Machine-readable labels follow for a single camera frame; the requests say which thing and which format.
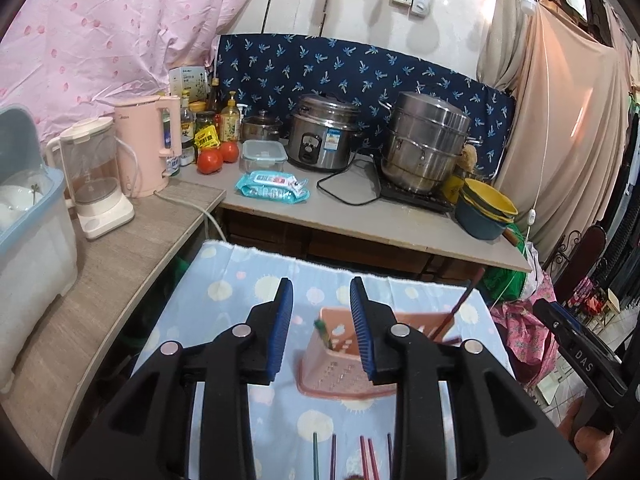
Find oil bottle yellow cap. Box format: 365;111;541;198
219;91;241;142

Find pink floral clothing pile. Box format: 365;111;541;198
490;278;559;389

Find pink floral curtain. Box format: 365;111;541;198
1;0;248;142

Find stainless steel steamer pot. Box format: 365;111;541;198
378;92;471;195

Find green chopstick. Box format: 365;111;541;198
312;432;320;480
314;318;333;350

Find pink perforated utensil holder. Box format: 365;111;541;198
297;306;464;401

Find stacked yellow blue bowls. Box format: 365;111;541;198
454;178;518;242

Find clear food container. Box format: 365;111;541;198
239;140;288;174

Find pink electric kettle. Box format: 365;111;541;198
114;96;182;198

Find black induction cooktop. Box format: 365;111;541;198
372;159;459;214

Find white glass blender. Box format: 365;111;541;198
46;116;134;240

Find navy patterned backsplash cloth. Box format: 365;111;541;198
217;34;515;178

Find blue patterned tablecloth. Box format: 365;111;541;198
131;239;516;480

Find small steel lidded pot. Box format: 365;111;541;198
240;110;283;142

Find white cord with switch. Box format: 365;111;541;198
487;0;551;311

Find silver rice cooker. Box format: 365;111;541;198
286;94;360;172

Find person right hand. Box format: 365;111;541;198
558;398;614;478

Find white dish drainer box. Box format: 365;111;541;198
1;106;77;394

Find blue wet wipes pack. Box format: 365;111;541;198
235;170;310;205

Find green plastic bag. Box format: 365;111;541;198
479;236;532;306

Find red tomato right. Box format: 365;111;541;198
219;141;240;164

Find beige hanging curtain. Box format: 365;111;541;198
477;0;628;257

